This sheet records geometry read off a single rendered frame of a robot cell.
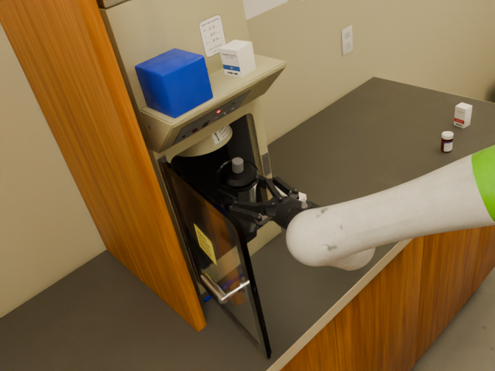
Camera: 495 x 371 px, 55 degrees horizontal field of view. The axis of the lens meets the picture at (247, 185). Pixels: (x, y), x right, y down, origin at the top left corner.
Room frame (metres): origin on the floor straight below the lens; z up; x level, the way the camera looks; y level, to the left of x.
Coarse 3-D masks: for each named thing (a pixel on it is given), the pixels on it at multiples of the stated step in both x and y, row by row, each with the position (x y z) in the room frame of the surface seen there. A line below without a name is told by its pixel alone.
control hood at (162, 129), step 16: (256, 64) 1.01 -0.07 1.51; (272, 64) 0.99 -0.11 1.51; (224, 80) 0.96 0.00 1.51; (240, 80) 0.94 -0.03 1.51; (256, 80) 0.94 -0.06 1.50; (272, 80) 1.01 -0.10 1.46; (224, 96) 0.88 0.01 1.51; (256, 96) 1.03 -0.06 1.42; (144, 112) 0.89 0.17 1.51; (192, 112) 0.84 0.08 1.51; (208, 112) 0.88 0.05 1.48; (160, 128) 0.84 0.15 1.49; (176, 128) 0.82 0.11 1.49; (160, 144) 0.86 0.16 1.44
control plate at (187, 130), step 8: (240, 96) 0.94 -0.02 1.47; (240, 104) 0.99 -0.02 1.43; (216, 112) 0.91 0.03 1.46; (224, 112) 0.95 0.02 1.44; (200, 120) 0.88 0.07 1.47; (208, 120) 0.92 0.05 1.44; (216, 120) 0.96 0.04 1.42; (184, 128) 0.85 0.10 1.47; (192, 128) 0.89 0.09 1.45; (200, 128) 0.93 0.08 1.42
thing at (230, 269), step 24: (168, 168) 0.86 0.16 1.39; (192, 192) 0.76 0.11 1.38; (192, 216) 0.80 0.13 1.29; (216, 216) 0.69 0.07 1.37; (192, 240) 0.85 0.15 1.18; (216, 240) 0.71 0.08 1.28; (240, 240) 0.62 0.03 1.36; (240, 264) 0.64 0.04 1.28; (240, 312) 0.69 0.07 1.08; (264, 336) 0.62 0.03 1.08
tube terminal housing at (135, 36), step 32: (128, 0) 0.94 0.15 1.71; (160, 0) 0.97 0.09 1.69; (192, 0) 1.01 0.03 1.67; (224, 0) 1.06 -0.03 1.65; (128, 32) 0.92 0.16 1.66; (160, 32) 0.95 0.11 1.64; (192, 32) 1.00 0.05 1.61; (224, 32) 1.05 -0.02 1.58; (128, 64) 0.90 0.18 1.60; (256, 128) 1.07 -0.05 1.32; (256, 160) 1.09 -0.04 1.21
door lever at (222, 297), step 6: (204, 276) 0.70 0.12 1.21; (204, 282) 0.69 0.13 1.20; (210, 282) 0.68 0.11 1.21; (210, 288) 0.67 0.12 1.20; (216, 288) 0.66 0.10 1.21; (234, 288) 0.65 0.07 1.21; (240, 288) 0.65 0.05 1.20; (216, 294) 0.65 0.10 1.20; (222, 294) 0.64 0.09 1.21; (228, 294) 0.64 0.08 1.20; (234, 294) 0.64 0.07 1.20; (222, 300) 0.63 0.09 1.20
